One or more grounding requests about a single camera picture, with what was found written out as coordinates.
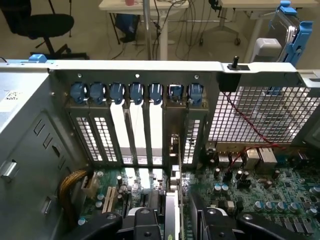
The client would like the short black expansion slot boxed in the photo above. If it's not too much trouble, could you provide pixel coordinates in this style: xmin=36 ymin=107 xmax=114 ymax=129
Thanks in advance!
xmin=139 ymin=192 xmax=149 ymax=208

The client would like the white PCI expansion slot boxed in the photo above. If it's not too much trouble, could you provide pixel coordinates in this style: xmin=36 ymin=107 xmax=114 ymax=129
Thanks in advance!
xmin=101 ymin=186 xmax=117 ymax=215

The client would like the green motherboard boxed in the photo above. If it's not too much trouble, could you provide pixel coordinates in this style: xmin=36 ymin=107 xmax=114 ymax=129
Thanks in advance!
xmin=74 ymin=159 xmax=320 ymax=240

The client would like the silver network port block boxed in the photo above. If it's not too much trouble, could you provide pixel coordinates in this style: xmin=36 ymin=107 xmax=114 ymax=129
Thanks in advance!
xmin=257 ymin=146 xmax=279 ymax=171

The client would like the perforated metal slot cover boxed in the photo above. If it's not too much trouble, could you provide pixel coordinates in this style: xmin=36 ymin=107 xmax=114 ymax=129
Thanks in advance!
xmin=88 ymin=104 xmax=122 ymax=163
xmin=186 ymin=106 xmax=210 ymax=165
xmin=66 ymin=104 xmax=103 ymax=163

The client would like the grey power supply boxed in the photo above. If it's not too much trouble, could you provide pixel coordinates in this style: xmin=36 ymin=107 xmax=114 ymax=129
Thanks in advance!
xmin=0 ymin=69 xmax=83 ymax=240

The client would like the grey open PC case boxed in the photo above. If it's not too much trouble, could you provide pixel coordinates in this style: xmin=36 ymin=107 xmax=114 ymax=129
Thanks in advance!
xmin=0 ymin=59 xmax=320 ymax=240

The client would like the grey metal pole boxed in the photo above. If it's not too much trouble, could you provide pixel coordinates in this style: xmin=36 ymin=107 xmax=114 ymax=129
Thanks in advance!
xmin=142 ymin=0 xmax=154 ymax=61

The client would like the blue plastic clip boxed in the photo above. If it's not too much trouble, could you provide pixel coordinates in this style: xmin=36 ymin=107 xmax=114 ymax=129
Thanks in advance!
xmin=28 ymin=53 xmax=48 ymax=64

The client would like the silver hard disk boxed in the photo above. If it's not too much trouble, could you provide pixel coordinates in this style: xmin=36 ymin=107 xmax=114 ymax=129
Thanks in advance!
xmin=268 ymin=12 xmax=301 ymax=61

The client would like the blue disk caddy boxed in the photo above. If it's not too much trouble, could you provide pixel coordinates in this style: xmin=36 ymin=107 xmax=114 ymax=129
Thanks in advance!
xmin=267 ymin=0 xmax=315 ymax=97

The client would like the black desk clamp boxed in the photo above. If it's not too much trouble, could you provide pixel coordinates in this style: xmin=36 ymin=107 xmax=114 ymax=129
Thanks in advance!
xmin=208 ymin=0 xmax=223 ymax=12

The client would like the black office chair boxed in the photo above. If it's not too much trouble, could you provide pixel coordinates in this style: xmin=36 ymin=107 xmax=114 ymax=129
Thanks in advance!
xmin=0 ymin=0 xmax=90 ymax=61

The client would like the yellow braided power wire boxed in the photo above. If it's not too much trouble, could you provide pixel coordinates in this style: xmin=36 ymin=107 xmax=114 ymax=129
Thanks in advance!
xmin=58 ymin=168 xmax=100 ymax=226

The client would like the red black twisted wire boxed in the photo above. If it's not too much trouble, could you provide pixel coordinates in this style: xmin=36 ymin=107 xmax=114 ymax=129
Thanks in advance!
xmin=222 ymin=90 xmax=287 ymax=176

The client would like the black intrusion switch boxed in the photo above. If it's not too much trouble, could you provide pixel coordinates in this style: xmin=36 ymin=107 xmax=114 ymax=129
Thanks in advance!
xmin=218 ymin=56 xmax=251 ymax=92

